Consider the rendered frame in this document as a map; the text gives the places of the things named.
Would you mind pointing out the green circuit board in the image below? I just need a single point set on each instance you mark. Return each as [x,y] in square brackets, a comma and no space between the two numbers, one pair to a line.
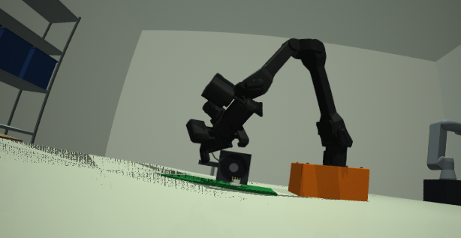
[215,183]

